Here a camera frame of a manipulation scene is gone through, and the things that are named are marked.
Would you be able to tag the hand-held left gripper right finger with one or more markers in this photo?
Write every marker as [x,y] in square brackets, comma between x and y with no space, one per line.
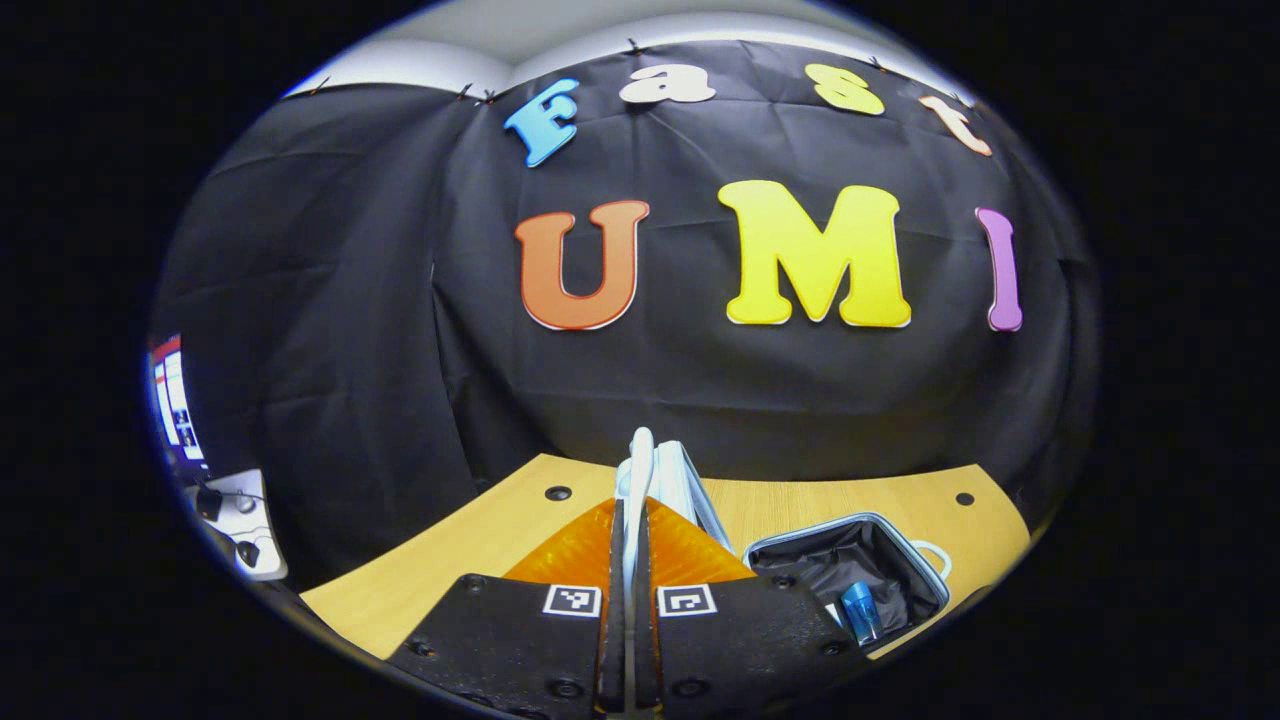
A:
[645,620]

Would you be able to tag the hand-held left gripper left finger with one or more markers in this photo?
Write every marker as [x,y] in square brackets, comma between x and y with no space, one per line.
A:
[612,620]

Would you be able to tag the white suitcase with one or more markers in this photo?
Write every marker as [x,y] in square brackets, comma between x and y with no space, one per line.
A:
[830,555]

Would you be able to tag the blue skin care bottle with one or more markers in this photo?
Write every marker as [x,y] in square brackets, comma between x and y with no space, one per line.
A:
[860,610]

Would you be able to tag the black backdrop cloth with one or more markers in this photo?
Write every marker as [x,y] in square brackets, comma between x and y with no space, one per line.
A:
[400,350]

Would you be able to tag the small black device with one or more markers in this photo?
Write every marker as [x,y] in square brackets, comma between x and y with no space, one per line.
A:
[248,553]
[209,503]

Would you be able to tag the white side desk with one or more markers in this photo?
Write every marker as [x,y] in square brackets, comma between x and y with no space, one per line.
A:
[250,515]

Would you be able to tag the computer monitor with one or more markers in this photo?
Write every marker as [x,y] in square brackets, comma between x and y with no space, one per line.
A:
[177,400]

